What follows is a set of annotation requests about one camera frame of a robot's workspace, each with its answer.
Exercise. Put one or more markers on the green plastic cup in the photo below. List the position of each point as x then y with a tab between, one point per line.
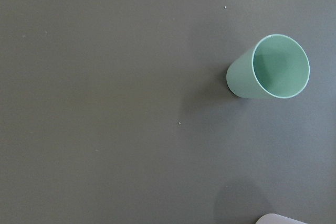
276	67

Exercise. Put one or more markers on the cream serving tray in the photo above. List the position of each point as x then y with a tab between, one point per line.
277	219

